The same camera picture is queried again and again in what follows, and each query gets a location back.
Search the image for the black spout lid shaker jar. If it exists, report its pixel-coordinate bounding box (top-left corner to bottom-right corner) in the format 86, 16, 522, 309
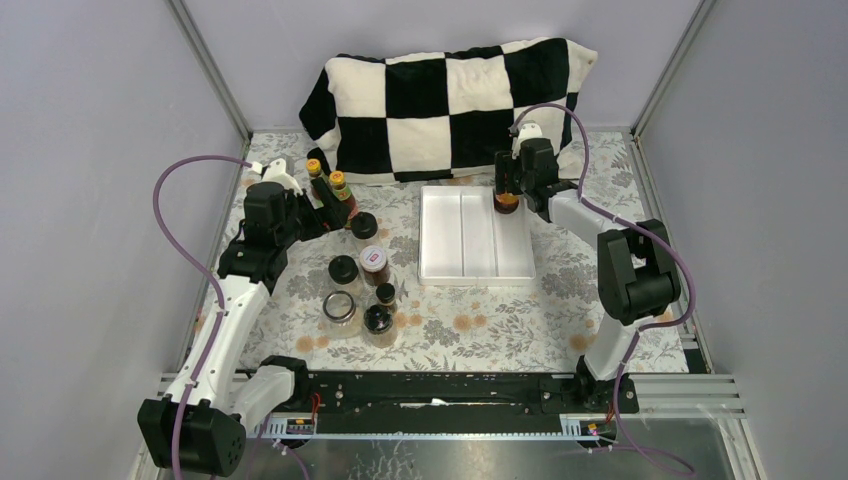
350, 211, 382, 253

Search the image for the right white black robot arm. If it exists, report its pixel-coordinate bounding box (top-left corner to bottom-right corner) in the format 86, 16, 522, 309
494, 138, 681, 412

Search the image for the small black pepper bottle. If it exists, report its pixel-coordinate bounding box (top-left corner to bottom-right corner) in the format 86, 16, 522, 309
375, 282, 397, 315

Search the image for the floral patterned table mat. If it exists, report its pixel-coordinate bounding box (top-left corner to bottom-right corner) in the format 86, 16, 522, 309
236, 174, 687, 373

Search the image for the black perforated lid spice jar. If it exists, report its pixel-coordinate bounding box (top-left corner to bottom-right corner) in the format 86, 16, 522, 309
363, 304, 397, 348

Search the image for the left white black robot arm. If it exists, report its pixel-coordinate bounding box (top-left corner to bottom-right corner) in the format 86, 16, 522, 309
137, 176, 351, 477

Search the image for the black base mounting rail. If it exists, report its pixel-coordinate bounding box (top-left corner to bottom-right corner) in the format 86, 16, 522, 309
264, 352, 641, 437

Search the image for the white divided organizer tray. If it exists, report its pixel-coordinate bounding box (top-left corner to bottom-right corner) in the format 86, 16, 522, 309
418, 186, 536, 287

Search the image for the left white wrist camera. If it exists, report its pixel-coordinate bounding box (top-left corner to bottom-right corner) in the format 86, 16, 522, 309
250, 158, 303, 195

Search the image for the red lid chili sauce jar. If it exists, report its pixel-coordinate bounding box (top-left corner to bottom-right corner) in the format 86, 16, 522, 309
493, 190, 521, 214

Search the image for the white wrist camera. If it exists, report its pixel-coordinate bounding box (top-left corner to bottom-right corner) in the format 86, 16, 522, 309
250, 158, 303, 195
511, 120, 544, 158

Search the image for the black and white checkered pillow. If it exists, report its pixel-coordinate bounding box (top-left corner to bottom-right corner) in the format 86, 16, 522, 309
299, 37, 598, 185

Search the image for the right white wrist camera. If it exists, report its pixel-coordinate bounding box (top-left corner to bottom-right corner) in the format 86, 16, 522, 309
511, 120, 544, 158

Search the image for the glass jar with metal lid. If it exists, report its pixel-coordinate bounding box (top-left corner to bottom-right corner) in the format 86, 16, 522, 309
321, 290, 363, 339

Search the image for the yellow cap sauce bottle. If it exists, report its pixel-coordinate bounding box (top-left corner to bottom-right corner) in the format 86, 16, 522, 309
305, 158, 329, 185
328, 170, 359, 229

